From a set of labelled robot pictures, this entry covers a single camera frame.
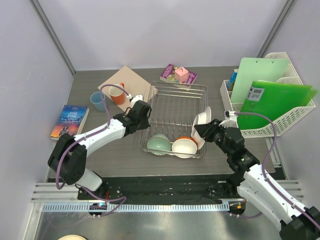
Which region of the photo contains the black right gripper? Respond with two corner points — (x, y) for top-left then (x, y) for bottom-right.
(194, 118), (232, 157)

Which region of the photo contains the orange ceramic mug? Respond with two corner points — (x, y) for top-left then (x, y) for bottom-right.
(108, 82), (126, 105)

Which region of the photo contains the metal wire dish rack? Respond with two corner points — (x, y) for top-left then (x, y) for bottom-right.
(140, 81), (208, 153)

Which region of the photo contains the blue plastic cup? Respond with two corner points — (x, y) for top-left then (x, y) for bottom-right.
(90, 91), (106, 112)

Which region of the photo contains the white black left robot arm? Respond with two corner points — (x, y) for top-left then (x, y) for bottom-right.
(47, 100), (152, 200)

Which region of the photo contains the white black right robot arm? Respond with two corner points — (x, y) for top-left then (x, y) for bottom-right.
(193, 119), (320, 240)

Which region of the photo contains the orange white ceramic bowl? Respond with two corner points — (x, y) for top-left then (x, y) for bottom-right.
(171, 136), (198, 159)

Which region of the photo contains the green ceramic bowl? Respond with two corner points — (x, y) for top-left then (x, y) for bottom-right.
(147, 134), (172, 156)

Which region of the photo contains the purple paperback book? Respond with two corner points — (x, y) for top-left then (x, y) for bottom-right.
(159, 64), (198, 85)

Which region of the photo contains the blue white carton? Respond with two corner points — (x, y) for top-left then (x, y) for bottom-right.
(226, 69), (238, 91)

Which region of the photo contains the pink cube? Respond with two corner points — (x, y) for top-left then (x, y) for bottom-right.
(174, 67), (189, 83)

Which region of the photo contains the blue Jane Eyre book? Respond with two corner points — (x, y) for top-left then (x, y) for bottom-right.
(50, 105), (90, 140)

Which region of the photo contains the bright green plastic folder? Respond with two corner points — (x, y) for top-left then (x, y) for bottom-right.
(240, 80), (318, 121)

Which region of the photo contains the white plastic file organizer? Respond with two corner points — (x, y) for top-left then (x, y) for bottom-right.
(220, 62), (316, 138)

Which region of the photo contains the light green clipboard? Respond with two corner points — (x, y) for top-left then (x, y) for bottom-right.
(230, 57), (290, 103)

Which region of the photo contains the cream round plate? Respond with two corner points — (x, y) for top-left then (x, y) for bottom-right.
(58, 234), (86, 240)

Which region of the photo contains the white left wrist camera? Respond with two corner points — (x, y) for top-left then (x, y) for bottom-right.
(127, 94), (143, 104)

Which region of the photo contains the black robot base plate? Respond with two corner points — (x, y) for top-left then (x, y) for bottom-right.
(93, 174), (244, 205)

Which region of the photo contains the white slotted cable duct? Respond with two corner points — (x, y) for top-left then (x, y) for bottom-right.
(42, 202), (230, 213)

